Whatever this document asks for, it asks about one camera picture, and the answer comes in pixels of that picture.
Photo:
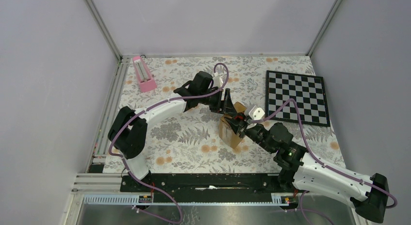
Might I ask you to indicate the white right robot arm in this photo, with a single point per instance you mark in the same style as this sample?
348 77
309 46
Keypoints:
301 171

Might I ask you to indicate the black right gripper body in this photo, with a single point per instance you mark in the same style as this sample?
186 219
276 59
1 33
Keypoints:
257 133

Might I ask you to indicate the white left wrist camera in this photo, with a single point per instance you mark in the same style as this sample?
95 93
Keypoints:
218 80

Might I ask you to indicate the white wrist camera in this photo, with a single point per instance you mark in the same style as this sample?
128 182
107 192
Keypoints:
218 80
254 113

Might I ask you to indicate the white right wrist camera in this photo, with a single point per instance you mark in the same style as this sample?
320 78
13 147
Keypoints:
254 113

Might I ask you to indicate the pink metronome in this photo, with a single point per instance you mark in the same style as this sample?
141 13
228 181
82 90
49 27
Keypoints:
145 79

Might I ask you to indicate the red black utility knife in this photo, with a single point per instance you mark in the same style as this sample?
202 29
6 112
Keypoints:
240 117

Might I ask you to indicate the grey slotted cable duct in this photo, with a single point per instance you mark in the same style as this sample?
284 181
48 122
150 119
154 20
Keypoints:
197 198

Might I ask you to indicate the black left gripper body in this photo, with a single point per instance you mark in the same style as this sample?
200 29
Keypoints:
215 104

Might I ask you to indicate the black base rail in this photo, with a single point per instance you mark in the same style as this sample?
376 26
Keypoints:
178 184

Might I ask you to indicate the black white checkerboard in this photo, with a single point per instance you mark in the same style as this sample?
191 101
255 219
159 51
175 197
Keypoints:
308 91

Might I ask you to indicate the floral table mat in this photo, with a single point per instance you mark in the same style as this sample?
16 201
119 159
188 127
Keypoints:
189 142

